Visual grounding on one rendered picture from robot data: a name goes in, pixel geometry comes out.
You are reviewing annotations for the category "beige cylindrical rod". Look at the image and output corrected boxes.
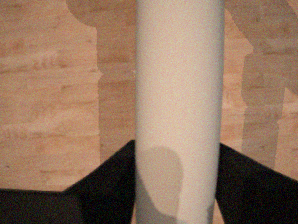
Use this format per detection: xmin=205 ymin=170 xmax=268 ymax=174
xmin=135 ymin=0 xmax=225 ymax=224

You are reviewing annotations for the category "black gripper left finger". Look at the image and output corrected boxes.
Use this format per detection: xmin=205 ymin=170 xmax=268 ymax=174
xmin=0 ymin=140 xmax=135 ymax=224

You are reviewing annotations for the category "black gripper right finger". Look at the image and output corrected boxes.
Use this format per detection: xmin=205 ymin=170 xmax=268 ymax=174
xmin=215 ymin=142 xmax=298 ymax=224

